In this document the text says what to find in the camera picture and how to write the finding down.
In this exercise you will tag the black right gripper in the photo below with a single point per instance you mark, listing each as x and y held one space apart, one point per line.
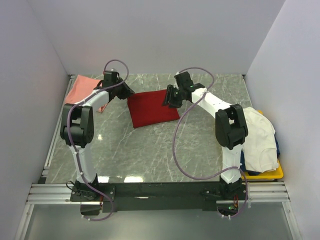
169 98

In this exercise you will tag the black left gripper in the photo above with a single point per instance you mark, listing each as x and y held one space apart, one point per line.
127 92

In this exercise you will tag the red t shirt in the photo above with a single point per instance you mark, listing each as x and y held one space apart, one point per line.
146 108

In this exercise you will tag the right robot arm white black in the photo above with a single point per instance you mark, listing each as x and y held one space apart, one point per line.
230 127

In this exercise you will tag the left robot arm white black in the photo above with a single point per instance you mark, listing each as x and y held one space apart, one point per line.
77 129

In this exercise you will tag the folded pink t shirt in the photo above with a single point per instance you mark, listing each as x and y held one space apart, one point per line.
82 87

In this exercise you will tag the white t shirt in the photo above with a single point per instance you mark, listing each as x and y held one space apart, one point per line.
260 140

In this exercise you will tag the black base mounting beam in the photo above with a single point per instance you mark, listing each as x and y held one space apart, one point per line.
142 196

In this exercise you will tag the blue t shirt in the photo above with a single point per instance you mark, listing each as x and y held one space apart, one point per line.
277 147

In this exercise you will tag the yellow plastic bin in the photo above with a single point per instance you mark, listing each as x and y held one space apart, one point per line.
265 175

